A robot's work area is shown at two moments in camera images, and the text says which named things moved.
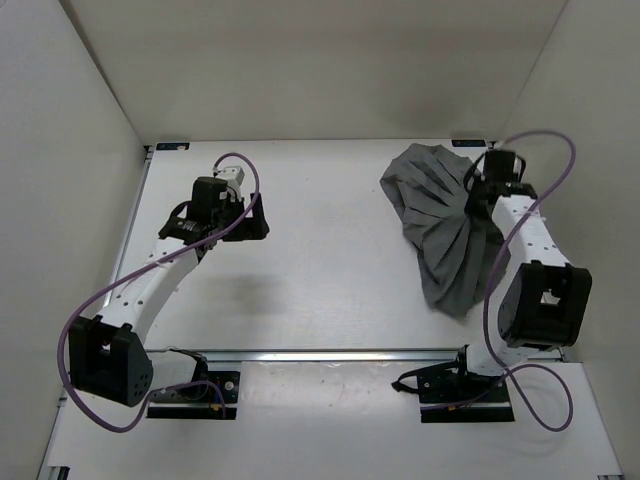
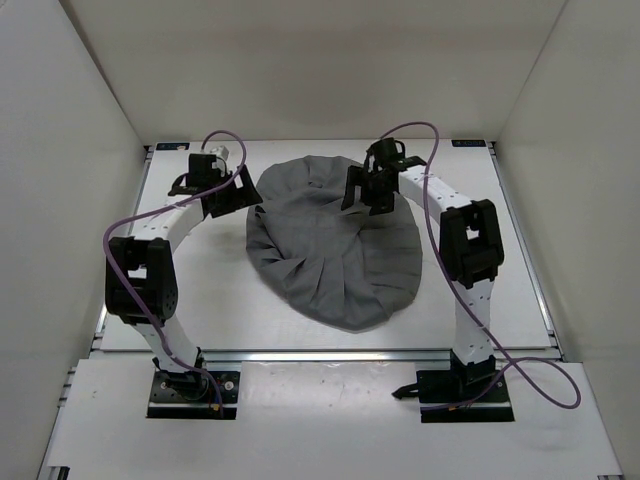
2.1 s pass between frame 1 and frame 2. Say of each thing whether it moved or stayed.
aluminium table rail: stayed
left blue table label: stayed
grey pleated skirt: moved
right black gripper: moved
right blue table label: stayed
